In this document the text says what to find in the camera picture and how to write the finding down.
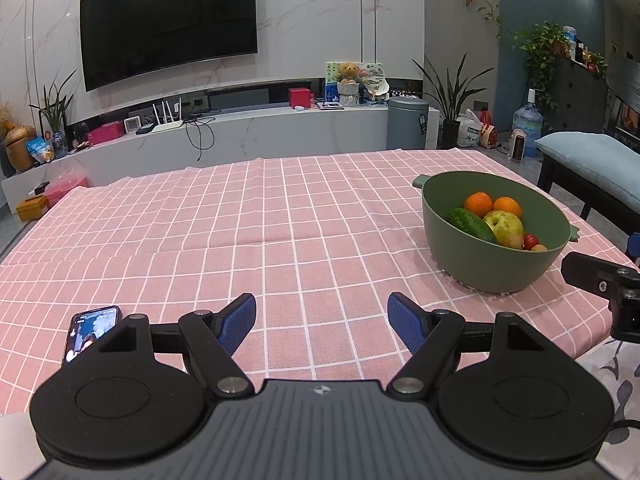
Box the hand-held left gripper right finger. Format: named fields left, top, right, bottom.
left=387, top=292, right=551, bottom=396

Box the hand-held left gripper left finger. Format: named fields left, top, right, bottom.
left=95, top=292, right=258, bottom=396

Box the green colander bowl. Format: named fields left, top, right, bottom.
left=412, top=170, right=581, bottom=295

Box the small dark orange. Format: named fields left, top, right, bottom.
left=463, top=191, right=494, bottom=218

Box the floral grey cloth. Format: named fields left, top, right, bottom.
left=575, top=335, right=640, bottom=431

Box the yellow-green pear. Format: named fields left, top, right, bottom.
left=482, top=211, right=526, bottom=251

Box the black wooden bench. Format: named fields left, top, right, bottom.
left=536, top=152, right=640, bottom=236

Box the green cucumber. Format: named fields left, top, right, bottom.
left=446, top=207, right=500, bottom=246

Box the pink checked tablecloth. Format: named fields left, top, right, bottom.
left=0, top=149, right=640, bottom=386

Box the black smartphone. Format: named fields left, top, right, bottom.
left=62, top=305, right=122, bottom=367

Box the small white heater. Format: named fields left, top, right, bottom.
left=507, top=128, right=529, bottom=163

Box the dark grey dresser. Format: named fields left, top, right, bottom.
left=552, top=52, right=623, bottom=136

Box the blue water jug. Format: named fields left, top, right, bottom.
left=512, top=89, right=544, bottom=148

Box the round black table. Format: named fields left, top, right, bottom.
left=605, top=55, right=640, bottom=111

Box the red and white bag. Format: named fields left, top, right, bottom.
left=479, top=111, right=499, bottom=150

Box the white plastic bag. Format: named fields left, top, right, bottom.
left=457, top=110, right=483, bottom=148

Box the snake plant in black pot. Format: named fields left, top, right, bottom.
left=412, top=55, right=496, bottom=150

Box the white marble media console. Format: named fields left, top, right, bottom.
left=0, top=77, right=441, bottom=211

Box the grey-green pedal bin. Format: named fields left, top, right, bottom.
left=387, top=96, right=431, bottom=151

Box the white router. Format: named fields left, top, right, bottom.
left=150, top=101, right=185, bottom=133

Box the pink plastic storage box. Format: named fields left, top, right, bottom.
left=44, top=176, right=90, bottom=207

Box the potted ivy plant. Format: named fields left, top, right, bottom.
left=512, top=21, right=571, bottom=111

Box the orange box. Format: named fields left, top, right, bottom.
left=16, top=195, right=51, bottom=222

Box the printed hand fan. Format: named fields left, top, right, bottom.
left=357, top=62, right=391, bottom=101

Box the brown teddy bear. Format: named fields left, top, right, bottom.
left=334, top=61, right=362, bottom=86

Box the blue snack packet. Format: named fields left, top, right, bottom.
left=26, top=138, right=55, bottom=165

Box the green plant in glass vase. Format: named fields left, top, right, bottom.
left=29, top=70, right=78, bottom=158

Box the golden vase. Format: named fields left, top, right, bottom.
left=4, top=126, right=38, bottom=171

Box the black curved television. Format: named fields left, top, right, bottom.
left=79, top=0, right=260, bottom=92

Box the black cable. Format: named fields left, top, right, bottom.
left=186, top=116, right=217, bottom=162

